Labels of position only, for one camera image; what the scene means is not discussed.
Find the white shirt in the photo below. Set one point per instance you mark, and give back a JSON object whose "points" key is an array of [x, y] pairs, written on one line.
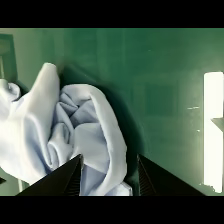
{"points": [[46, 133]]}

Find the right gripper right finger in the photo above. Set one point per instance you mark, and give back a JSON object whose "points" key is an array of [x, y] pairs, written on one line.
{"points": [[156, 183]]}

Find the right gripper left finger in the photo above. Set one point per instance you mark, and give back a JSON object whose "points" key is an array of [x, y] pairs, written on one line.
{"points": [[63, 181]]}

